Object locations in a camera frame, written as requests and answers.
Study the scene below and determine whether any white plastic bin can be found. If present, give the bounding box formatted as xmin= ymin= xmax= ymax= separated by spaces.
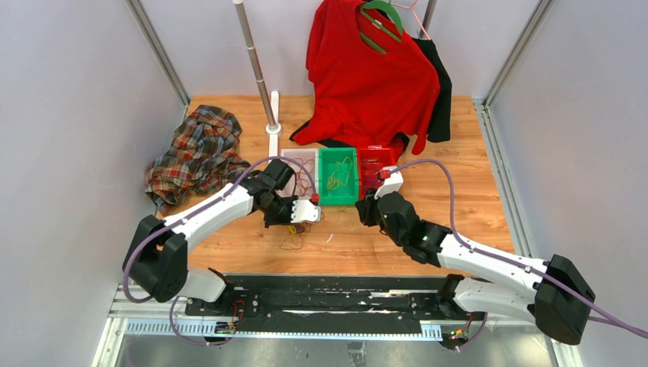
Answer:
xmin=279 ymin=148 xmax=319 ymax=197

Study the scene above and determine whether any white rack base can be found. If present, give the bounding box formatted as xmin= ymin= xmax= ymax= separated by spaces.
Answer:
xmin=266 ymin=90 xmax=283 ymax=156

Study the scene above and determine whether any thin yellow cable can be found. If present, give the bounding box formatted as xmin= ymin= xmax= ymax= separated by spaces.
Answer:
xmin=326 ymin=155 xmax=355 ymax=191

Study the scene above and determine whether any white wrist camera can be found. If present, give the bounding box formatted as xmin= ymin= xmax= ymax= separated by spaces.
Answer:
xmin=290 ymin=199 xmax=322 ymax=223
xmin=374 ymin=165 xmax=404 ymax=199

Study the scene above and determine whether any pink clothes hanger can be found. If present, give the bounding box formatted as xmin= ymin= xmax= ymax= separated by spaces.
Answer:
xmin=392 ymin=0 xmax=428 ymax=40

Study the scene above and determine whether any green clothes hanger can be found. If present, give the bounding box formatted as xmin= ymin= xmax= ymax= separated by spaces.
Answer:
xmin=355 ymin=1 xmax=404 ymax=44

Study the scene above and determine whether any red t-shirt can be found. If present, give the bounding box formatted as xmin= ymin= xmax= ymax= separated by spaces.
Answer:
xmin=290 ymin=1 xmax=439 ymax=154

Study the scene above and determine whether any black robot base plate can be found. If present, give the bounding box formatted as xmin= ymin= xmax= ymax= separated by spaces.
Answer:
xmin=181 ymin=274 xmax=484 ymax=336

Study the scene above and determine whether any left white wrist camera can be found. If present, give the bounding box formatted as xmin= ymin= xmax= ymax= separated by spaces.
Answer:
xmin=290 ymin=199 xmax=322 ymax=223

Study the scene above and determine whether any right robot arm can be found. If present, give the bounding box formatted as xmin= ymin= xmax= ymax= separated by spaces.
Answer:
xmin=355 ymin=192 xmax=595 ymax=346

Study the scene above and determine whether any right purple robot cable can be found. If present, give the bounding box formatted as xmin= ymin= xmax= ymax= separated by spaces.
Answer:
xmin=378 ymin=158 xmax=648 ymax=352

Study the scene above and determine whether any green plastic bin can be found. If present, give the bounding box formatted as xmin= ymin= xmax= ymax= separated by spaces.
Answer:
xmin=319 ymin=148 xmax=360 ymax=206

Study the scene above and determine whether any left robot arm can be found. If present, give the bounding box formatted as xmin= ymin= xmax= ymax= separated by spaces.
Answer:
xmin=122 ymin=156 xmax=320 ymax=316

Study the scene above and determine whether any colourful cable pile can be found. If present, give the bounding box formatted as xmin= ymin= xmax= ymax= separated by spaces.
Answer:
xmin=279 ymin=222 xmax=313 ymax=252

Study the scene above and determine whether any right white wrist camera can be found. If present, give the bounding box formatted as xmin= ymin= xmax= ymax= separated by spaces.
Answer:
xmin=374 ymin=165 xmax=404 ymax=199

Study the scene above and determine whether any red plastic bin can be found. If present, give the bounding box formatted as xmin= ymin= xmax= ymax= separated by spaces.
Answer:
xmin=356 ymin=145 xmax=397 ymax=197

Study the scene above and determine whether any thin red cable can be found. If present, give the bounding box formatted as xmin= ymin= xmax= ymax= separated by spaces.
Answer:
xmin=286 ymin=158 xmax=318 ymax=197

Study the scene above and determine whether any plaid flannel shirt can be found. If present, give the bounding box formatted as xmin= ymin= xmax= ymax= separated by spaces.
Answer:
xmin=145 ymin=105 xmax=250 ymax=216

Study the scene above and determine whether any black t-shirt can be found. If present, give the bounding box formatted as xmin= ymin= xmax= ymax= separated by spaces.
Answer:
xmin=413 ymin=38 xmax=452 ymax=143

